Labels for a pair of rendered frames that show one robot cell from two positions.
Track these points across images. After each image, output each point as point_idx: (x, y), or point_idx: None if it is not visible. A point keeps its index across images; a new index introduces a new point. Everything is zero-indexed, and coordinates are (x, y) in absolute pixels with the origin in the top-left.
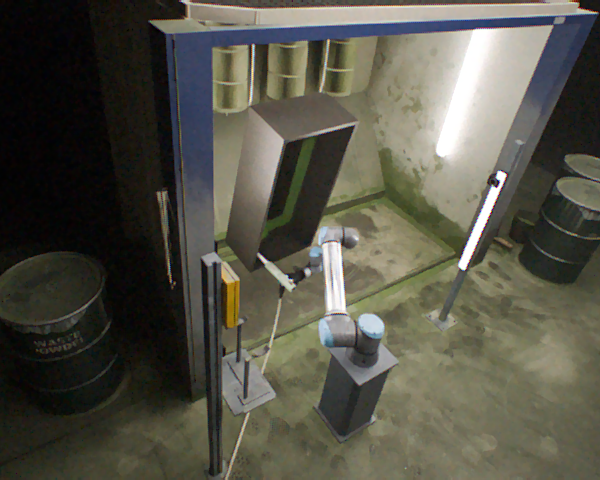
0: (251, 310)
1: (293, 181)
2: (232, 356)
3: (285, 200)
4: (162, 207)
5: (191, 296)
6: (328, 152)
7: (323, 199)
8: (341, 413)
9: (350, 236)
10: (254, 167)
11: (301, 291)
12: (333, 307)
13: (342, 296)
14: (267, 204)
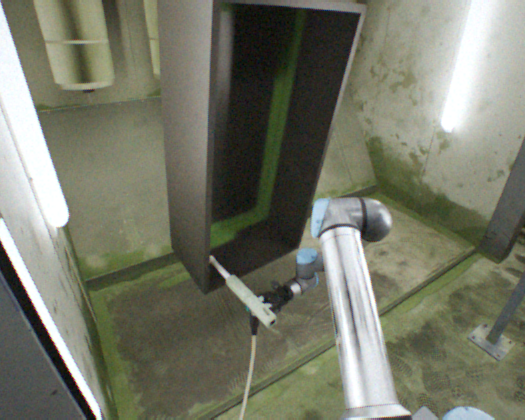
0: (217, 348)
1: (266, 155)
2: None
3: (257, 185)
4: None
5: None
6: (314, 90)
7: (312, 172)
8: None
9: (378, 214)
10: (179, 99)
11: (289, 313)
12: (367, 397)
13: (385, 360)
14: (206, 165)
